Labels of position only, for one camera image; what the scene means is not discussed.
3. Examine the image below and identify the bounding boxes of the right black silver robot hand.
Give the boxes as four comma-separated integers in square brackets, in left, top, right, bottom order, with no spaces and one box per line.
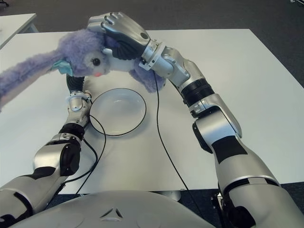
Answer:
[87,12,152,61]

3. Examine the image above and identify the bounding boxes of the thin black cable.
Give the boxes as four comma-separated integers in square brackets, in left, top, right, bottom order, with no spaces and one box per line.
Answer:
[153,71,190,190]
[63,138,98,184]
[76,114,107,194]

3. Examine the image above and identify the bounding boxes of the grey side table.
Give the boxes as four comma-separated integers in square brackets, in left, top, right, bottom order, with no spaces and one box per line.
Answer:
[0,13,38,49]

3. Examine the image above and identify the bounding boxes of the silver robot torso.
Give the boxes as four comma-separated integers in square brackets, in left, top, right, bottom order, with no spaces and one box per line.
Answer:
[14,190,214,228]

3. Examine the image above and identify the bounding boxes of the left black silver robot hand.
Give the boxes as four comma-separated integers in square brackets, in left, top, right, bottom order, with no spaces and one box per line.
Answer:
[66,75,86,94]

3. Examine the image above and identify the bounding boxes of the silver table foot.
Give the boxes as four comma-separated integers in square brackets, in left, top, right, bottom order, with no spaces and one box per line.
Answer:
[163,190,182,201]

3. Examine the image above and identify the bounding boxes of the white plate black rim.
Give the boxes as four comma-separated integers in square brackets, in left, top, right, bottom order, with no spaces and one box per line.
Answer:
[89,87,147,136]

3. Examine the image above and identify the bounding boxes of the purple plush bunny doll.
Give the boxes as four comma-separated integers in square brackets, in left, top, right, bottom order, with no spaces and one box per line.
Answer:
[0,28,167,114]

